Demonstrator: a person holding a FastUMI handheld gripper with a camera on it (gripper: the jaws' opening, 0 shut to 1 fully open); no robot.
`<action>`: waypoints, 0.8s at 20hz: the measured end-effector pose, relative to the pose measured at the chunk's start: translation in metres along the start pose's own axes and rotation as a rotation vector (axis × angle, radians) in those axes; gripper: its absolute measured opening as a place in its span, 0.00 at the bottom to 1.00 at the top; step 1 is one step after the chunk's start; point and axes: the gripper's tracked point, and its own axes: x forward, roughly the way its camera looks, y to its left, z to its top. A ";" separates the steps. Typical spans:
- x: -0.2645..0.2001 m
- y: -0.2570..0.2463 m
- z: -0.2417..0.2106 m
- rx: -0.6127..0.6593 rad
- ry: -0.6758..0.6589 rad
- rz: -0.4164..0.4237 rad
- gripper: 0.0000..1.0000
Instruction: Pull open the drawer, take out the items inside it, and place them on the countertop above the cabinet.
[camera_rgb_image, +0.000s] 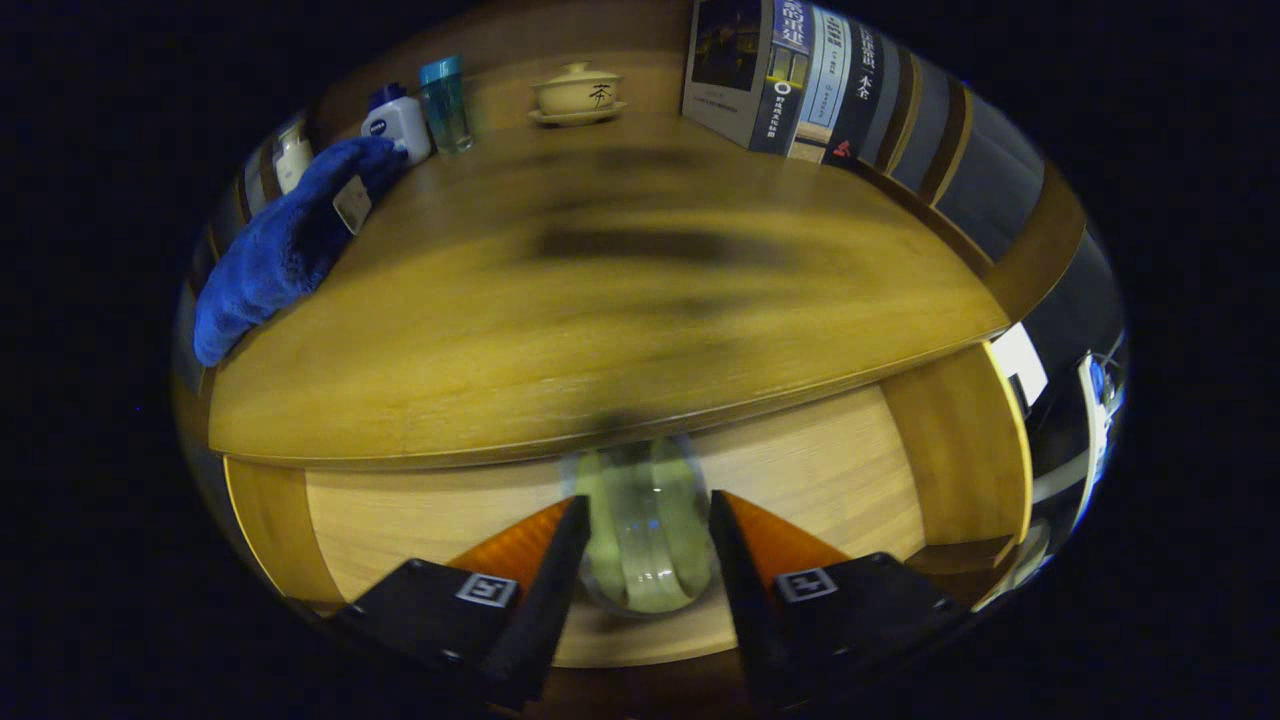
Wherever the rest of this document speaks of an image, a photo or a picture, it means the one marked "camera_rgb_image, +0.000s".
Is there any clear teal bottle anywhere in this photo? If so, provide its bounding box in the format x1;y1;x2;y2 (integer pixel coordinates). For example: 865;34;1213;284
419;55;475;155

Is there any book with pale spine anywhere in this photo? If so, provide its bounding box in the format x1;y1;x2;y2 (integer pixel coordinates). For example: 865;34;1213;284
787;5;853;163

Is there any blue towel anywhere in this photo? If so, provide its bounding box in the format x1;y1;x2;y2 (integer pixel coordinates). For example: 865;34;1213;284
193;136;409;368

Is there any beige lidded tea cup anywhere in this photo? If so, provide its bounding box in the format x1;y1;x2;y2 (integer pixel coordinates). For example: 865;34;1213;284
528;61;629;128

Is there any wooden drawer with black knob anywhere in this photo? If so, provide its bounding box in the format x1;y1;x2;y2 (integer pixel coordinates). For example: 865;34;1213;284
222;340;1034;671

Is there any wooden cabinet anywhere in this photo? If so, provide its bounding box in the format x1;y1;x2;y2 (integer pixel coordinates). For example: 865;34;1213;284
170;0;1126;441

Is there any white pump bottle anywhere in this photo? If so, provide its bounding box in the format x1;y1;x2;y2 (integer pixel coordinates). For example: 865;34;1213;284
272;122;314;196

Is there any book with blue spine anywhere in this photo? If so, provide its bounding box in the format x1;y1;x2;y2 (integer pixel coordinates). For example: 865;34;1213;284
681;0;813;156

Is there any book with black spine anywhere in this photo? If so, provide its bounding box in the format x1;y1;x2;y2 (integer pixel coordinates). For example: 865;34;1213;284
823;20;906;171

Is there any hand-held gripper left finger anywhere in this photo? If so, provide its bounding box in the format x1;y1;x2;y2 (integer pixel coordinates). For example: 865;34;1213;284
330;495;593;711

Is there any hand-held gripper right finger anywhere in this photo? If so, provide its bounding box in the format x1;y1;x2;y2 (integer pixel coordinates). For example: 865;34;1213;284
708;490;961;706

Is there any wooden countertop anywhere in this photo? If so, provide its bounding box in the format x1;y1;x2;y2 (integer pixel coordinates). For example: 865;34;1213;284
207;110;1011;471

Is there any white bottle with blue cap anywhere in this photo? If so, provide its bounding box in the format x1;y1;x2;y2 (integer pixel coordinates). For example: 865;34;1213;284
361;83;433;166

